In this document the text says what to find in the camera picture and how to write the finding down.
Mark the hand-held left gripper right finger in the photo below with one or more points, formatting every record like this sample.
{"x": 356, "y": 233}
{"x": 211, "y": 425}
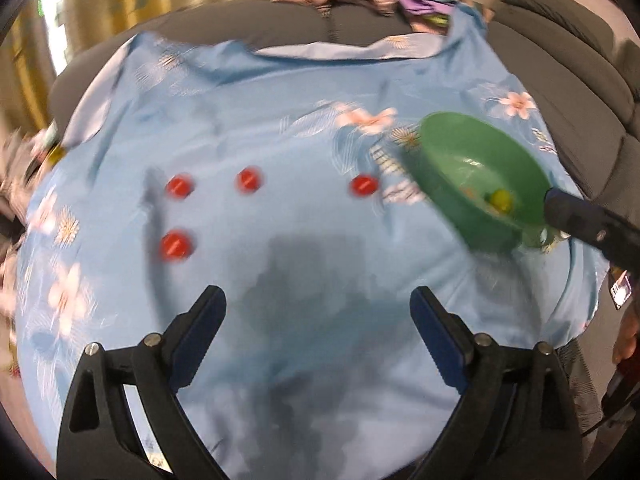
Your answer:
{"x": 445, "y": 345}

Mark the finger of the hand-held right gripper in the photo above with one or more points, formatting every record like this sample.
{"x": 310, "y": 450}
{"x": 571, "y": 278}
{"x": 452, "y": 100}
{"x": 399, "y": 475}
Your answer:
{"x": 585, "y": 220}

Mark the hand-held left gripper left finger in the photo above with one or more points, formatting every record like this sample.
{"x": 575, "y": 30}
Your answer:
{"x": 192, "y": 347}

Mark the olive green round fruit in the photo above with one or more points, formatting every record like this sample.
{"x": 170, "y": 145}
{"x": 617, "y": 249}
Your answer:
{"x": 501, "y": 200}

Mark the red cherry tomato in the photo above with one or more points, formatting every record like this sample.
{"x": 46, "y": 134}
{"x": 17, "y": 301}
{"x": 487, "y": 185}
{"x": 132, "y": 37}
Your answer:
{"x": 175, "y": 245}
{"x": 363, "y": 185}
{"x": 178, "y": 186}
{"x": 248, "y": 180}

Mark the green plastic bowl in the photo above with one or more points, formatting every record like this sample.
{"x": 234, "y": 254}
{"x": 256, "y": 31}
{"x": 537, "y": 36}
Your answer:
{"x": 450, "y": 150}

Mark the person's right hand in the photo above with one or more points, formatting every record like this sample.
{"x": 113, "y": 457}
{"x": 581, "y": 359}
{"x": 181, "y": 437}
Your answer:
{"x": 629, "y": 337}

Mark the grey sofa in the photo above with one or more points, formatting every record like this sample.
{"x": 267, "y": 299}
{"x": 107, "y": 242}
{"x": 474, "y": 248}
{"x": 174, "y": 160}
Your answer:
{"x": 550, "y": 35}

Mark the blue floral blanket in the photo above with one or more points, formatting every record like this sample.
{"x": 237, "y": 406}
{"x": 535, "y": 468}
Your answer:
{"x": 300, "y": 135}

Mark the grey white clothes pile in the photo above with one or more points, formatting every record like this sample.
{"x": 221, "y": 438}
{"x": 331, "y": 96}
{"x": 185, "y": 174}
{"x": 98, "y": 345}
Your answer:
{"x": 25, "y": 170}

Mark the small green item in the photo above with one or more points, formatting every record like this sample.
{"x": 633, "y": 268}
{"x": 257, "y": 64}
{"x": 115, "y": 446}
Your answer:
{"x": 436, "y": 20}

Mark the purple cloth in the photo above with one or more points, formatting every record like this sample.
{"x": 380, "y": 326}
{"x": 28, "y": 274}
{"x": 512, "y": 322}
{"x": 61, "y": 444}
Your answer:
{"x": 425, "y": 2}

